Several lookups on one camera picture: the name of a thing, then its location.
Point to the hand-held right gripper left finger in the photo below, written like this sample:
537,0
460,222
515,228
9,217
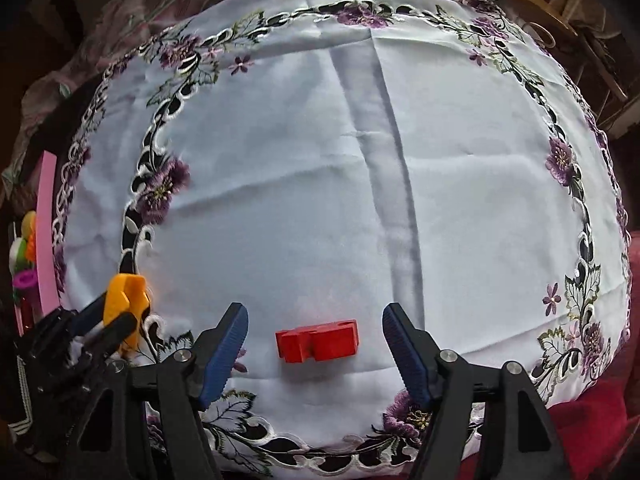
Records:
225,355

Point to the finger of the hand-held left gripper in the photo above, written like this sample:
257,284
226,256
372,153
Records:
89,316
115,332

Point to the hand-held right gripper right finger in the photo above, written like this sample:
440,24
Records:
405,355

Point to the yellow plastic piece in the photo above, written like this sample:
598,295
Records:
125,300

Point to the magenta plastic cup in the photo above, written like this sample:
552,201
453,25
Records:
25,280

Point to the red toy block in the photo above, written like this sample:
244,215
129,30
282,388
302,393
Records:
330,342

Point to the pink-edged white cardboard box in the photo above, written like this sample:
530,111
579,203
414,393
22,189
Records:
47,220

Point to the person's left forearm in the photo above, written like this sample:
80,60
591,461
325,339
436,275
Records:
17,410

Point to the red fabric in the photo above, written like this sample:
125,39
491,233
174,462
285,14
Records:
590,425

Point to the white embroidered floral tablecloth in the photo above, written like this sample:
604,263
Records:
300,160

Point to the pink green striped bedsheet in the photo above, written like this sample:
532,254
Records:
90,60

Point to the wooden desk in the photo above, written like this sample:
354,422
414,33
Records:
540,10

